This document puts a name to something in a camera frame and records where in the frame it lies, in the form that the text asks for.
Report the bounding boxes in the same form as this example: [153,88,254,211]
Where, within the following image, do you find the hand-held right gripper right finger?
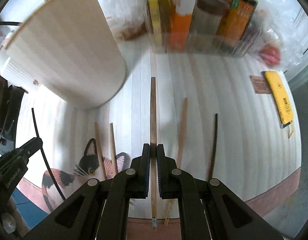
[156,144,288,240]

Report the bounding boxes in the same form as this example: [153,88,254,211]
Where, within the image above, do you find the cat printed striped cloth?
[17,39,302,240]

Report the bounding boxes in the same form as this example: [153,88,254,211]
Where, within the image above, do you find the brown card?
[249,74,271,94]

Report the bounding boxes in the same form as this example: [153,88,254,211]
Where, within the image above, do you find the blue cabinet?
[13,187,48,230]

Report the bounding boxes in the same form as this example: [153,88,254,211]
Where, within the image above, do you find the yellow packet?
[147,0,164,47]

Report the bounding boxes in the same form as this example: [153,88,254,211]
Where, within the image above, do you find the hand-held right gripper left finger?
[18,143,151,240]

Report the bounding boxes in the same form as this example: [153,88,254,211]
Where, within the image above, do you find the clear plastic bag brown contents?
[104,0,154,42]

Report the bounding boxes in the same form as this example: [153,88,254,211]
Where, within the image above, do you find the dark brown chopstick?
[32,108,66,201]

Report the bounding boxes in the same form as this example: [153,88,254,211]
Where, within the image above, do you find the green packet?
[154,0,170,33]

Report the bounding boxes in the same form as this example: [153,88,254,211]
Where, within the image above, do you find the jar with brown lid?
[191,0,228,50]

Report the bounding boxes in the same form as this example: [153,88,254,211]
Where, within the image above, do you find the clear plastic bag red contents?
[249,0,308,68]

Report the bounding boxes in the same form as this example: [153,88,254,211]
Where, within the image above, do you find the cream ribbed utensil holder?
[3,0,126,110]

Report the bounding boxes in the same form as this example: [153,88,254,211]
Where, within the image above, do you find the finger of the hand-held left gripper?
[12,137,44,164]
[18,143,151,240]

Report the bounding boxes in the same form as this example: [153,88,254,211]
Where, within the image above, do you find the orange white packet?
[167,0,200,52]

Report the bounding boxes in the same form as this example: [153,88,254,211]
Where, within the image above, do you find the row of chopsticks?
[94,98,218,225]

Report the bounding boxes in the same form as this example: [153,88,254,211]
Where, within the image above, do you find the clear plastic tray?
[144,0,259,58]

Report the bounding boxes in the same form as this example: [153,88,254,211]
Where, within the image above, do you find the orange label bottle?
[215,0,258,55]

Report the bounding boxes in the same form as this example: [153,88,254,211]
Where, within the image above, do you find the yellow rectangular case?
[263,70,294,138]

